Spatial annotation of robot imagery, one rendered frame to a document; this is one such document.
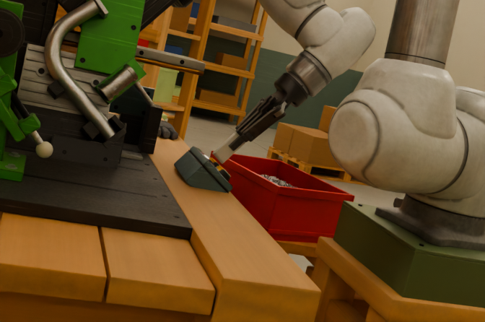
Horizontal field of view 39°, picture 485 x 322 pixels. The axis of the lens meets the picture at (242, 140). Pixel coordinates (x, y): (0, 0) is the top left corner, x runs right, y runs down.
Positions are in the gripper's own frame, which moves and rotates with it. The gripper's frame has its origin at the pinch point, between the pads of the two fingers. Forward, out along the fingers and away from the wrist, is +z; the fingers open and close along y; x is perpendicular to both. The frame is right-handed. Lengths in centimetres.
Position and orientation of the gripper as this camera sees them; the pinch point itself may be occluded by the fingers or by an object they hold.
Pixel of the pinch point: (229, 147)
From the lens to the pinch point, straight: 148.7
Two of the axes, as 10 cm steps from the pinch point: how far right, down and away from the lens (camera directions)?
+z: -7.3, 6.8, -0.6
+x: -6.3, -7.1, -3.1
